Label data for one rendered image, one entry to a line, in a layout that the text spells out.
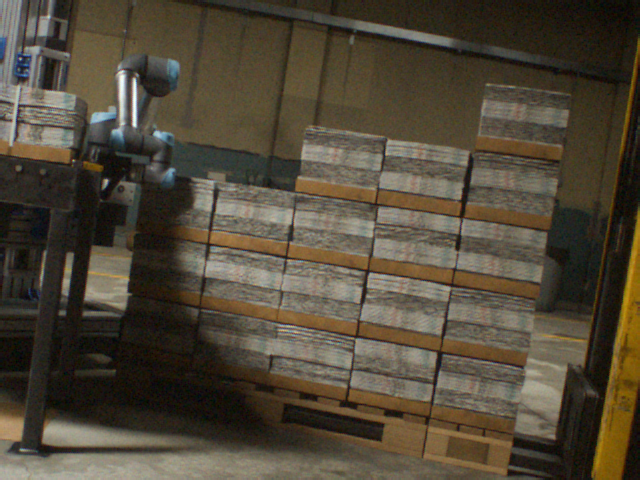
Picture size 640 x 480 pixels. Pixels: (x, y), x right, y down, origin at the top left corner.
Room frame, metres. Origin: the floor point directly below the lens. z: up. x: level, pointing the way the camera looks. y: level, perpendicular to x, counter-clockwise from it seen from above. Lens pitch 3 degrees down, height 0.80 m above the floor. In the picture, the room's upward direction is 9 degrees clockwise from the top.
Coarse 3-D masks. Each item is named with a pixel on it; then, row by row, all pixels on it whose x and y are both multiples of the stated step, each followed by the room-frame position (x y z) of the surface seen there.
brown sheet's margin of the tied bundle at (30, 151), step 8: (24, 144) 2.67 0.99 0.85; (24, 152) 2.67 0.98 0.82; (32, 152) 2.67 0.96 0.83; (40, 152) 2.68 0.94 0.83; (48, 152) 2.68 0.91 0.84; (56, 152) 2.68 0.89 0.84; (64, 152) 2.69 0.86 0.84; (72, 152) 2.73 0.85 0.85; (56, 160) 2.68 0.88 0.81; (64, 160) 2.69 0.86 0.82; (72, 160) 2.74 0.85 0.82
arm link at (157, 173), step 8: (144, 168) 2.92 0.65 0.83; (152, 168) 2.92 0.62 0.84; (160, 168) 2.92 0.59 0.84; (168, 168) 2.94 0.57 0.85; (144, 176) 2.91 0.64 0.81; (152, 176) 2.92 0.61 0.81; (160, 176) 2.92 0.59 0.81; (168, 176) 2.92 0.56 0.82; (144, 184) 2.94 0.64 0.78; (152, 184) 2.93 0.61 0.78; (160, 184) 2.93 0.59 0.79; (168, 184) 2.93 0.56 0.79
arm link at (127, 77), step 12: (132, 60) 3.10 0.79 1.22; (144, 60) 3.12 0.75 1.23; (120, 72) 3.06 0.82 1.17; (132, 72) 3.07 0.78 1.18; (120, 84) 3.04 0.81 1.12; (132, 84) 3.05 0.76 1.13; (120, 96) 3.00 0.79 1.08; (132, 96) 3.01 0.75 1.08; (120, 108) 2.96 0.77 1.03; (132, 108) 2.97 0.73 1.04; (120, 120) 2.92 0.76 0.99; (132, 120) 2.93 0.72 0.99; (120, 132) 2.87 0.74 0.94; (132, 132) 2.90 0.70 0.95; (120, 144) 2.86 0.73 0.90; (132, 144) 2.88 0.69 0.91
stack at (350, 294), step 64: (192, 192) 3.00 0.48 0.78; (256, 192) 2.96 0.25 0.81; (192, 256) 3.00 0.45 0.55; (256, 256) 2.95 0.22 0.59; (384, 256) 2.86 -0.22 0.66; (448, 256) 2.82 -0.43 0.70; (128, 320) 3.05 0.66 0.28; (192, 320) 3.00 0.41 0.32; (256, 320) 2.94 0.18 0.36; (384, 320) 2.85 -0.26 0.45; (128, 384) 3.03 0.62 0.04; (192, 384) 3.35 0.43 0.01; (256, 384) 2.94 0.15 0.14; (384, 384) 2.85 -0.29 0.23; (384, 448) 2.83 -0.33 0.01
